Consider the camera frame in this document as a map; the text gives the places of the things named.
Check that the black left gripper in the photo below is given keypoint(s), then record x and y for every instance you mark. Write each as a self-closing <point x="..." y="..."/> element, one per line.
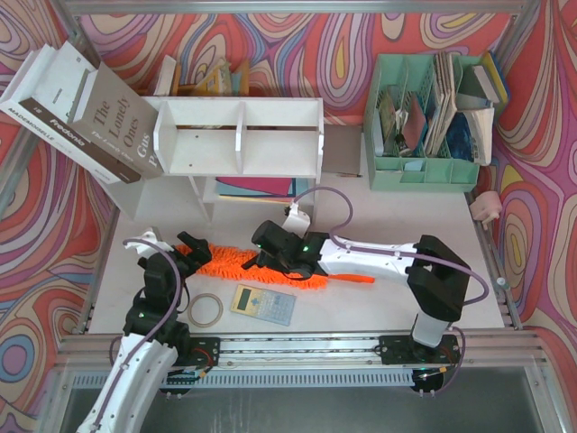
<point x="183" y="254"/>

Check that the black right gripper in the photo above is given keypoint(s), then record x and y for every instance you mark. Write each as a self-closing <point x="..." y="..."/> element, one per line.
<point x="264" y="256"/>

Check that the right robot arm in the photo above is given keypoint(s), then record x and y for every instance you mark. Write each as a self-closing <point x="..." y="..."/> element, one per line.
<point x="440" y="281"/>

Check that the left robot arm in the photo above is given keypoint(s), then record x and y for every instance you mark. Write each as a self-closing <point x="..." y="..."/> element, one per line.
<point x="154" y="344"/>

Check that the white wooden bookshelf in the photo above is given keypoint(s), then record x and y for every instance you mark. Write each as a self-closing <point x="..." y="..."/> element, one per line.
<point x="200" y="139"/>

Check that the yellow grey calculator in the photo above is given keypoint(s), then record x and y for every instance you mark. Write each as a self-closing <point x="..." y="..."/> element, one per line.
<point x="262" y="304"/>

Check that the masking tape roll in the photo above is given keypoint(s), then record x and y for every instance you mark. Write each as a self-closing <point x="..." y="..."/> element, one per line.
<point x="205" y="310"/>

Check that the stack of coloured paper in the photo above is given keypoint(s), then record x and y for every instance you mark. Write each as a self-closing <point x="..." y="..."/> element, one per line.
<point x="279" y="190"/>

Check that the grey cardboard sheet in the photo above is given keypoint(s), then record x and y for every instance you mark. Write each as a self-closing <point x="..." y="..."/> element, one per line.
<point x="342" y="149"/>

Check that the brown Lonely Ones book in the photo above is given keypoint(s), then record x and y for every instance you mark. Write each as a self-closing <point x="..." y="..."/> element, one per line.
<point x="118" y="120"/>

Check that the green desk organizer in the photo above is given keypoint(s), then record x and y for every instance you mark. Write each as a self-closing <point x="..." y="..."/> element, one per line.
<point x="410" y="107"/>

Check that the Fredonia book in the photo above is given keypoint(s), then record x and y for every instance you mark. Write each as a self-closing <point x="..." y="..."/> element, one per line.
<point x="53" y="101"/>

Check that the pink piggy figure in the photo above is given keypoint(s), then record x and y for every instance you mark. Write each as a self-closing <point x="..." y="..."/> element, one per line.
<point x="486" y="208"/>

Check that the white Mademoiselle book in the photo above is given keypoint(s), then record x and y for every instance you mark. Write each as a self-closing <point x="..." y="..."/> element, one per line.
<point x="23" y="84"/>

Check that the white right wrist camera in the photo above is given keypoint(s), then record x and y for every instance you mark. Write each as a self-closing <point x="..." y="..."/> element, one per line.
<point x="297" y="221"/>

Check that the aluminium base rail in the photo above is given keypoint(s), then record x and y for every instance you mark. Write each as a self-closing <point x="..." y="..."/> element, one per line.
<point x="483" y="348"/>

